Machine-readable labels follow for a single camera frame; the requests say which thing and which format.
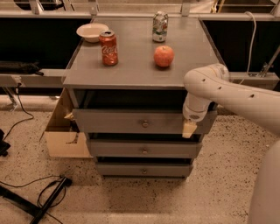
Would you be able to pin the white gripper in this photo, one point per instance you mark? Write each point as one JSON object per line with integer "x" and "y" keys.
{"x": 192, "y": 115}

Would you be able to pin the grey top drawer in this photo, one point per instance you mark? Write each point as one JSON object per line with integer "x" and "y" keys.
{"x": 129, "y": 121}

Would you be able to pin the grey drawer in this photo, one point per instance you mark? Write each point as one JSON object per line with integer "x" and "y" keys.
{"x": 129, "y": 121}
{"x": 149, "y": 170}
{"x": 143, "y": 149}

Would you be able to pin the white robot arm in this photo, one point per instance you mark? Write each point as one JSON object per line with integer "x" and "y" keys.
{"x": 260, "y": 106}

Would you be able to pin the grey drawer cabinet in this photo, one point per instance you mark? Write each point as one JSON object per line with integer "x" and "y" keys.
{"x": 135, "y": 82}

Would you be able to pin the grey middle drawer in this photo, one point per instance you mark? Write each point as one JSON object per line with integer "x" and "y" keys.
{"x": 143, "y": 149}

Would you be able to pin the grey bottom drawer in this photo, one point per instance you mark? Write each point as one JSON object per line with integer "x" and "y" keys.
{"x": 149, "y": 170}

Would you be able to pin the red apple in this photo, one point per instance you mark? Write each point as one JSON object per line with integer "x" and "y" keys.
{"x": 163, "y": 56}

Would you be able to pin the green white soda can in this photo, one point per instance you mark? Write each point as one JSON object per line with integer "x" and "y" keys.
{"x": 160, "y": 26}

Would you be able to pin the red cola can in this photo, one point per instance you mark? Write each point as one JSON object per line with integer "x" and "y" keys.
{"x": 109, "y": 52}

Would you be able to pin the cardboard box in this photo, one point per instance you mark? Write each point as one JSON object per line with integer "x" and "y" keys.
{"x": 63, "y": 138}

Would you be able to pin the white bowl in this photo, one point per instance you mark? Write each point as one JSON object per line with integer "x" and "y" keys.
{"x": 91, "y": 32}

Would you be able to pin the metal frame rail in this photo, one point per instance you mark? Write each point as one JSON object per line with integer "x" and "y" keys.
{"x": 53, "y": 78}

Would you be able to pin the black bag on rail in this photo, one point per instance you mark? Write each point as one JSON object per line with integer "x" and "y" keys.
{"x": 17, "y": 67}

